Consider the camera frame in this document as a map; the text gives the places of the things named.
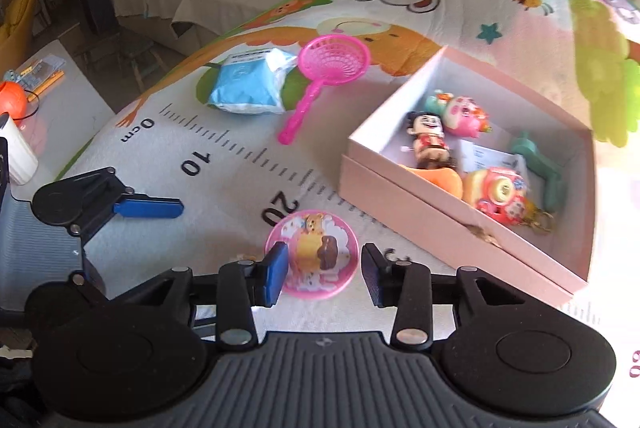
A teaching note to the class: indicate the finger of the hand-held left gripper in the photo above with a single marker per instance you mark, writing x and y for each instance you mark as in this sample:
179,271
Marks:
147,208

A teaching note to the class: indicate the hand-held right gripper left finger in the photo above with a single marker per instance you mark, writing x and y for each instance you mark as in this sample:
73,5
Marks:
275,273

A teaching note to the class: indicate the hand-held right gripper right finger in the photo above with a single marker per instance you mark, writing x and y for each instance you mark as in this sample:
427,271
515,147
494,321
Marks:
372,275

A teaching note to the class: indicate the pink round toy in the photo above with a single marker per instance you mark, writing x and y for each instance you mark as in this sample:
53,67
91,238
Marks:
320,253

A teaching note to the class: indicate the pink cardboard box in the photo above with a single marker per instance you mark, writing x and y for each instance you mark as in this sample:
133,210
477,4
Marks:
400,203

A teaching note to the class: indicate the orange toy shell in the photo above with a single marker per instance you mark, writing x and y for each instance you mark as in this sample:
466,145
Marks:
442,180

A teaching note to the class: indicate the blue white packet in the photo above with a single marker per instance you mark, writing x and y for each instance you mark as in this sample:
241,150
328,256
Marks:
245,83

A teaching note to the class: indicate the small white box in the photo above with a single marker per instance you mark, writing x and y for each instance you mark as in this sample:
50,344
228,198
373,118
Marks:
482,156

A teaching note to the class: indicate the pink white pig toy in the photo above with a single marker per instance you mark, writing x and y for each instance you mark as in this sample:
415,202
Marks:
462,116

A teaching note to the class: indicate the green toy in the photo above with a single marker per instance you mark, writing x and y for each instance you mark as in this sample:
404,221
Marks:
547,178

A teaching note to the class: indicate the pink toy net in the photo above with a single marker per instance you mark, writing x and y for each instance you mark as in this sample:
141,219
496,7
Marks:
332,58

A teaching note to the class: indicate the printed play mat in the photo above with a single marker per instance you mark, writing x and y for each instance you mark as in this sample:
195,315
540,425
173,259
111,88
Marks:
225,188

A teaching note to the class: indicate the white cup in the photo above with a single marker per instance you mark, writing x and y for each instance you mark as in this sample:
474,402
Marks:
17,153

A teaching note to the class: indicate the white side table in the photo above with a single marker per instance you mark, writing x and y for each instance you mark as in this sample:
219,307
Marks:
65,123

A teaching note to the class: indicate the orange ball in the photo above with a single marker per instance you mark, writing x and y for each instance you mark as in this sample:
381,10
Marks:
11,101

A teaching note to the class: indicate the wooden stool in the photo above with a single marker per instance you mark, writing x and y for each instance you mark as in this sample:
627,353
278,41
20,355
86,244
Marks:
125,58

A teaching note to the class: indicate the yellow pencils and cards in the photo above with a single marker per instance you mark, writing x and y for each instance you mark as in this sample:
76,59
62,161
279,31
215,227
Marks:
42,73

